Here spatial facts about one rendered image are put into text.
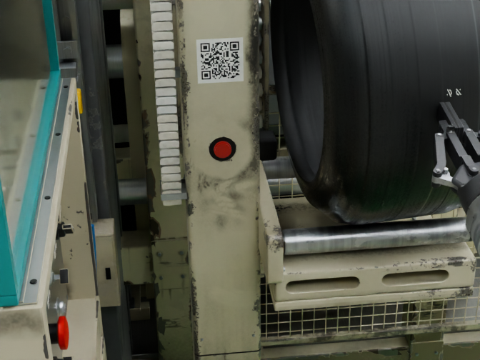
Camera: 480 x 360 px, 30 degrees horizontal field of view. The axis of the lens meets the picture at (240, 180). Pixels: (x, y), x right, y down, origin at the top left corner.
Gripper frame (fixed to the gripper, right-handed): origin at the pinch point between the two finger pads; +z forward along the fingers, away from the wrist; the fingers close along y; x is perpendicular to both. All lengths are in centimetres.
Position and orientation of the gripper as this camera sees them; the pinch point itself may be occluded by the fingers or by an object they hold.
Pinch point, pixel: (450, 123)
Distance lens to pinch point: 132.7
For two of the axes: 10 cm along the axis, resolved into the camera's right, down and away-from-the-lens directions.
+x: 0.0, 8.1, 5.9
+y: -9.9, 0.6, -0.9
